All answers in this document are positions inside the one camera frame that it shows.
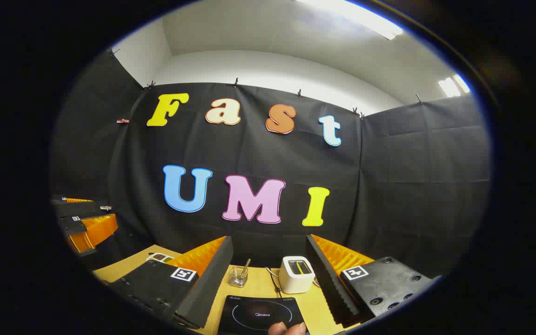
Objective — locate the row of black clips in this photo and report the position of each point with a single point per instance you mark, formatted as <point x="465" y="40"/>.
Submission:
<point x="236" y="83"/>

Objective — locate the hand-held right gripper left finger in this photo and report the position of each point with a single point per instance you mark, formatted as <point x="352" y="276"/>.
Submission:
<point x="212" y="279"/>

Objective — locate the black induction cooktop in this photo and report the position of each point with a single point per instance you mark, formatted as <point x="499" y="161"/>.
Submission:
<point x="258" y="311"/>

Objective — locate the small ceiling light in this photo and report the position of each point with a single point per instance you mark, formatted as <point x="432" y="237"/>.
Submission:
<point x="454" y="86"/>

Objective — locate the white divided bean tray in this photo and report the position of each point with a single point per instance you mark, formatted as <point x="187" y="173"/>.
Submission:
<point x="158" y="257"/>

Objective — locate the white toaster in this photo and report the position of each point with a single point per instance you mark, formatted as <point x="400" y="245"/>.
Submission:
<point x="296" y="281"/>

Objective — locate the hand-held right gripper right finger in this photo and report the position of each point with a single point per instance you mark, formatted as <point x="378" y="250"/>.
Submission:
<point x="328" y="284"/>

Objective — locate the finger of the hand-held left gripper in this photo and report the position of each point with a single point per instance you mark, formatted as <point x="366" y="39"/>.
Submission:
<point x="79" y="208"/>
<point x="96" y="230"/>

